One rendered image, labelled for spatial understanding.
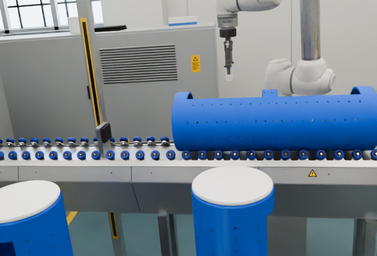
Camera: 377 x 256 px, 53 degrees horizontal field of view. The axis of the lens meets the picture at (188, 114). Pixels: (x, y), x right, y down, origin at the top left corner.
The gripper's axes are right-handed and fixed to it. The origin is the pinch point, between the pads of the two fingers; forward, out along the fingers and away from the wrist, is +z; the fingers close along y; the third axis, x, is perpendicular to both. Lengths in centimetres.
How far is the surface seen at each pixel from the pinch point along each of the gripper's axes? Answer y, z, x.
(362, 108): 11, 14, 55
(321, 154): 11, 35, 39
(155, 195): 10, 56, -37
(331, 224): -85, 131, 65
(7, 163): 10, 40, -114
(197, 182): 51, 28, -9
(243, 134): 13.5, 24.4, 5.8
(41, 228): 72, 35, -58
